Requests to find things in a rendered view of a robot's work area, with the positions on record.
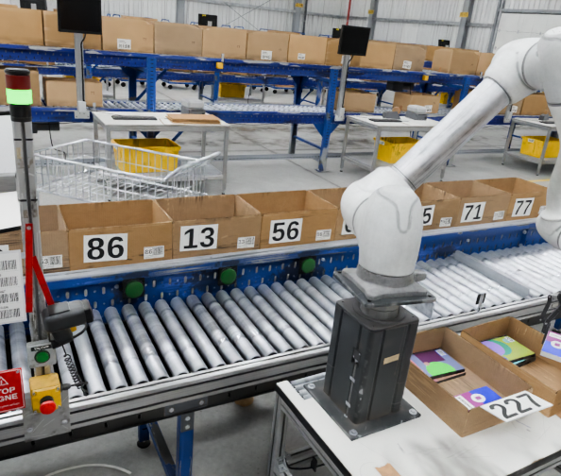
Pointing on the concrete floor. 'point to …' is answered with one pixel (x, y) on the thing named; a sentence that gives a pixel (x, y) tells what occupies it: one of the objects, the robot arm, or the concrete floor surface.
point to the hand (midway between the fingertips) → (558, 339)
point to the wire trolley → (119, 173)
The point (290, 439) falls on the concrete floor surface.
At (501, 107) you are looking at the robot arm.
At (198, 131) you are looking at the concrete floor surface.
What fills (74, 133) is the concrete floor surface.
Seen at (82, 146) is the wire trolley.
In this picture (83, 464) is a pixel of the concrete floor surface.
